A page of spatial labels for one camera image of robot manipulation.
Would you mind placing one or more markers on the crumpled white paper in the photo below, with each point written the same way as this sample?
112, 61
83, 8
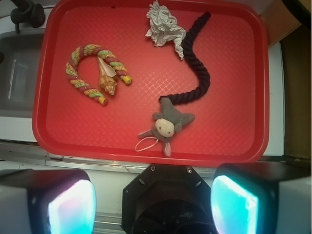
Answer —
164, 28

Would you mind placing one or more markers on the red plastic tray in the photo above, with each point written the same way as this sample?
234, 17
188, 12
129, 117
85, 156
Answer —
231, 121

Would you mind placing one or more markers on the grey plush animal toy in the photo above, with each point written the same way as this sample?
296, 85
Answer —
168, 122

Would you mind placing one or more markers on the multicolour twisted rope toy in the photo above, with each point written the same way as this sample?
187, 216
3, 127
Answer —
98, 51

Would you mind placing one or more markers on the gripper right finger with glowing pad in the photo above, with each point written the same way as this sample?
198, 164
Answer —
262, 198

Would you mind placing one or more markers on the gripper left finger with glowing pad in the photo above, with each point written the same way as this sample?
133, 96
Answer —
46, 202

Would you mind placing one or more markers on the grey plastic bin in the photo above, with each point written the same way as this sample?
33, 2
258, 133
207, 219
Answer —
18, 71

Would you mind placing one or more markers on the brown spiral seashell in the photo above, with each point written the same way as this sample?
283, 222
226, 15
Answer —
106, 78

